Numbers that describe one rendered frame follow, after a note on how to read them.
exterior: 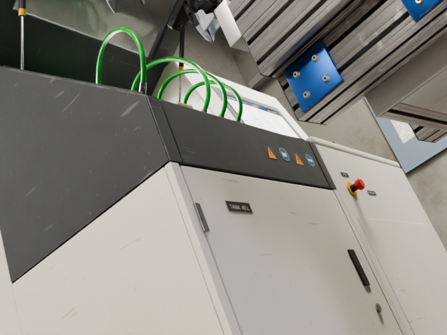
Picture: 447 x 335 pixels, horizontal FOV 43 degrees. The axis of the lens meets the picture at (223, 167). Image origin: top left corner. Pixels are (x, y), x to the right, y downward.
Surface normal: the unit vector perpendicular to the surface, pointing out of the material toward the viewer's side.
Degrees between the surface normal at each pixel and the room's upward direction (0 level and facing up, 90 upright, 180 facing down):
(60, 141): 90
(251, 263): 90
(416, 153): 90
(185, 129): 90
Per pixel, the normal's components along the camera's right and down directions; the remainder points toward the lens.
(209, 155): 0.71, -0.51
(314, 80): -0.70, -0.04
